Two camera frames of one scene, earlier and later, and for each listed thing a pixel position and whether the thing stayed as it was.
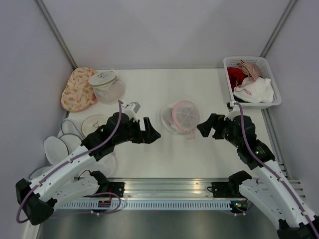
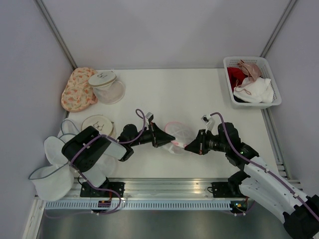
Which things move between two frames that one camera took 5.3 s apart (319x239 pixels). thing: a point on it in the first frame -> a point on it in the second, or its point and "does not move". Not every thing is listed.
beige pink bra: x=253 y=71 does not move
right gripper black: x=215 y=120 -> x=198 y=146
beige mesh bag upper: x=106 y=87 does not move
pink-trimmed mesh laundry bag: x=183 y=116 -> x=183 y=135
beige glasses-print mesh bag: x=91 y=123 does not move
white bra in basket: x=259 y=90 does not move
